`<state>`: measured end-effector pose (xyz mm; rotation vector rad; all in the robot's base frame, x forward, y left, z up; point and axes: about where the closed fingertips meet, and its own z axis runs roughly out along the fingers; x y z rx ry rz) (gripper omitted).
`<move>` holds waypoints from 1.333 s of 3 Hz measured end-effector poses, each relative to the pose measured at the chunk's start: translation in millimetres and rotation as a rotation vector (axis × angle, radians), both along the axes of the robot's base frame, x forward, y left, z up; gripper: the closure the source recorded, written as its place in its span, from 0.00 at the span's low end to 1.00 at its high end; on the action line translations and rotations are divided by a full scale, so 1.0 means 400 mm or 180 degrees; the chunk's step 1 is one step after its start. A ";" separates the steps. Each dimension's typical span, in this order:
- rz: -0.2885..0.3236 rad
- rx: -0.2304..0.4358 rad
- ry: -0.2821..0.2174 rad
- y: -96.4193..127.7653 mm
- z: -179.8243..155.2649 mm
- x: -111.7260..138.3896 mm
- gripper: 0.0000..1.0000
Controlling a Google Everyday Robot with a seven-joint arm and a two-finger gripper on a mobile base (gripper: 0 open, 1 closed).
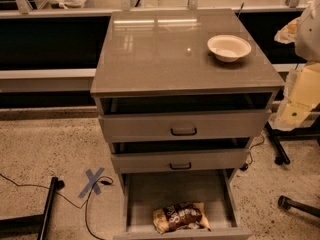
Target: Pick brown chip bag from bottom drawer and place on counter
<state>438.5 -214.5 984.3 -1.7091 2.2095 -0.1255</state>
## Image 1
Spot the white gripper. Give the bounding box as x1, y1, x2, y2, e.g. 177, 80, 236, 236
272, 18, 320, 131

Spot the brown chip bag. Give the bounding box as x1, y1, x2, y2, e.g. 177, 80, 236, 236
153, 202, 211, 234

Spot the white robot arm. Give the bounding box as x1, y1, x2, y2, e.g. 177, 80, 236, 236
273, 0, 320, 131

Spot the top grey drawer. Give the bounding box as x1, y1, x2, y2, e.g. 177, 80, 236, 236
99, 110, 270, 143

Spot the grey drawer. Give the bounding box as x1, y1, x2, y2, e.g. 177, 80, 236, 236
113, 170, 251, 240
99, 110, 270, 143
111, 149, 249, 174

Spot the grey drawer cabinet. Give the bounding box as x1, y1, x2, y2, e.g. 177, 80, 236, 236
90, 8, 286, 240

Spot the middle grey drawer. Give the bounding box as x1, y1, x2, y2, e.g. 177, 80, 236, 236
111, 149, 249, 174

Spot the bottom grey drawer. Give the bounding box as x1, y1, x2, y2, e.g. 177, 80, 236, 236
113, 170, 251, 240

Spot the white paper bowl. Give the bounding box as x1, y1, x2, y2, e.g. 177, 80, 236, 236
207, 35, 251, 63

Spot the black caster leg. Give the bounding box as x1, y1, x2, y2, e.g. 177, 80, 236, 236
278, 195, 320, 218

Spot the blue tape cross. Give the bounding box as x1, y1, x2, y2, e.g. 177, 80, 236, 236
78, 167, 104, 198

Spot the black stand leg left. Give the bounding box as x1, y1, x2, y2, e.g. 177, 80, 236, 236
0, 177, 64, 240

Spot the black cable behind cabinet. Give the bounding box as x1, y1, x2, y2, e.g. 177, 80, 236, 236
239, 132, 266, 172

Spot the black floor cable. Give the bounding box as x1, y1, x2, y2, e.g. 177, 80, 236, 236
0, 173, 115, 240

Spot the metal railing frame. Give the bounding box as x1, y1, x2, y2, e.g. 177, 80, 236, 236
0, 0, 320, 20

